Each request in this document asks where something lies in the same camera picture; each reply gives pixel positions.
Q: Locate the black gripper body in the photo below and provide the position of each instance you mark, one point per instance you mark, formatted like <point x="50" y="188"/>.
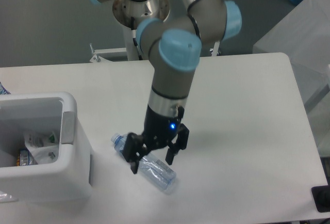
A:
<point x="161" y="128"/>

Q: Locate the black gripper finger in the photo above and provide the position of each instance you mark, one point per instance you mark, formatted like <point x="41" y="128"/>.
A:
<point x="180" y="143"/>
<point x="135" y="148"/>

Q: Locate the clear blue plastic bottle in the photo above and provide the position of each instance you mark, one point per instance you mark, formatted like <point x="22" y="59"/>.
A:
<point x="152" y="168"/>

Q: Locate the clear plastic bag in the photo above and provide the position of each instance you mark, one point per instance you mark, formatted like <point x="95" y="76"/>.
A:
<point x="44" y="148"/>

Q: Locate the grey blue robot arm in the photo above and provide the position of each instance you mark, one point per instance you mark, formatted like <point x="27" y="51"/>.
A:
<point x="173" y="48"/>

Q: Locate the white trash can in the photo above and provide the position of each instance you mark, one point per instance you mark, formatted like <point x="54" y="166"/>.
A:
<point x="69" y="177"/>

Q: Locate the crushed bottle in bin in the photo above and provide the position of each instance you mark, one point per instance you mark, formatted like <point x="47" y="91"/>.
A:
<point x="25" y="158"/>

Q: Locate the clear plastic wrap left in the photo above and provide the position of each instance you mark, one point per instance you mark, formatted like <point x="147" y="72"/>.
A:
<point x="6" y="198"/>

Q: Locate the blue patterned packet left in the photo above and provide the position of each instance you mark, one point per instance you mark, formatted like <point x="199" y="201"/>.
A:
<point x="3" y="90"/>

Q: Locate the black device at edge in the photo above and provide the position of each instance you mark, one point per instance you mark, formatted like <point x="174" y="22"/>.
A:
<point x="321" y="198"/>

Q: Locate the translucent white box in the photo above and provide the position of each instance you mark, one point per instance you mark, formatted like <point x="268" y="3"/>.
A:
<point x="303" y="35"/>

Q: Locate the white pedestal base frame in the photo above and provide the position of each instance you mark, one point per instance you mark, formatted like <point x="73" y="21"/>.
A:
<point x="131" y="52"/>

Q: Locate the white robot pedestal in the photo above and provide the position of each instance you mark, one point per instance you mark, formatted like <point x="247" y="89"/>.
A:
<point x="130" y="15"/>

